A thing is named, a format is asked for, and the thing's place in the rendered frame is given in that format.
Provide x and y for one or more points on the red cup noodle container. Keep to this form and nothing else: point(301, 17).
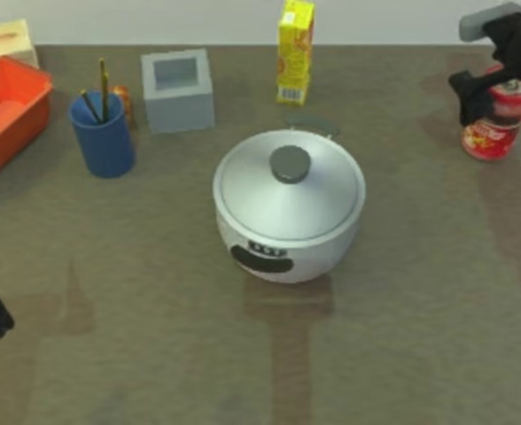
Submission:
point(493, 137)

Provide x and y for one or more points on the yellow carton box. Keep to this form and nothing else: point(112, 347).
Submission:
point(293, 53)

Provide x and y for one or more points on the silver kitchen pot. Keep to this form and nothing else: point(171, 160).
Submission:
point(327, 252)

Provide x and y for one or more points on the silver pot lid, grey knob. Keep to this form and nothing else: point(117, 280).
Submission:
point(260, 190)

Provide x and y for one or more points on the grey open cube box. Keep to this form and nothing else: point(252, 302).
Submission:
point(181, 108)

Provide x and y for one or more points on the small orange packet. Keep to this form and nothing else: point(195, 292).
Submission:
point(125, 99)

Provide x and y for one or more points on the blue cup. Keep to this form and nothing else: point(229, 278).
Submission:
point(107, 148)

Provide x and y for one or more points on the long olive stick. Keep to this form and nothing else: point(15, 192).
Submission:
point(104, 88)

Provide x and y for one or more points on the short dark stick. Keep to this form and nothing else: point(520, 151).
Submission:
point(90, 106)

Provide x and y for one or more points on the orange plastic bin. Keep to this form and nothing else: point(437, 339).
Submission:
point(21, 93)

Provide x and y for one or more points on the beige cardboard box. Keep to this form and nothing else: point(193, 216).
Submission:
point(3, 42)

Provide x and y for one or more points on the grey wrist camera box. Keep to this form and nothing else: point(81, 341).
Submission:
point(477, 22)

